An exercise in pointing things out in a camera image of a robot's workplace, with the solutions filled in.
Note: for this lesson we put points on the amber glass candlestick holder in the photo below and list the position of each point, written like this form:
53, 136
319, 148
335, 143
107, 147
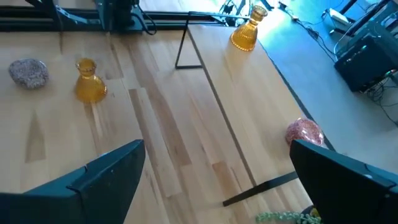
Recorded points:
245, 35
90, 88

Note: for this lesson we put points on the pink patterned candle tin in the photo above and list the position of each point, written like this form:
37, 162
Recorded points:
303, 130

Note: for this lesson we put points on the black metal table frame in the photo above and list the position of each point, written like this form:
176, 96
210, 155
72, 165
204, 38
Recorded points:
31, 18

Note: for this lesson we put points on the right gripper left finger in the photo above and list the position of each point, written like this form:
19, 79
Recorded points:
93, 193

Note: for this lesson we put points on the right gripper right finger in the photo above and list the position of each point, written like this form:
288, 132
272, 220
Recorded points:
342, 193

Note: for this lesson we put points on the black equipment case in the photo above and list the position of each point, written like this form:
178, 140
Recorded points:
363, 65

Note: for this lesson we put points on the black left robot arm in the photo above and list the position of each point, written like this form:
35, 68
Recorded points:
121, 14

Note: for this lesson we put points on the potted green succulent plant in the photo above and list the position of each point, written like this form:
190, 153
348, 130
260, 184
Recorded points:
280, 216

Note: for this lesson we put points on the wooden shelf riser black frame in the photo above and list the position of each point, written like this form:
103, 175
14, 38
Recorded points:
248, 93

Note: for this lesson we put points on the white power strip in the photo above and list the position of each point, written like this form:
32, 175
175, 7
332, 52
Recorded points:
338, 16

